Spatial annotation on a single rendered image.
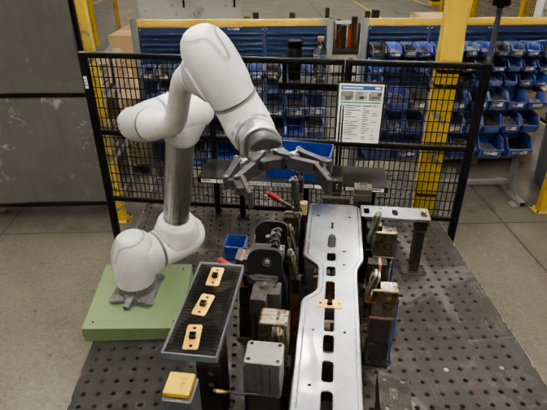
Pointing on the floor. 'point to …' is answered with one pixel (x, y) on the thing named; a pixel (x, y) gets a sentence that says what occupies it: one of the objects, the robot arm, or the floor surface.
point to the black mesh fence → (293, 128)
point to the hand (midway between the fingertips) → (289, 191)
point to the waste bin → (541, 160)
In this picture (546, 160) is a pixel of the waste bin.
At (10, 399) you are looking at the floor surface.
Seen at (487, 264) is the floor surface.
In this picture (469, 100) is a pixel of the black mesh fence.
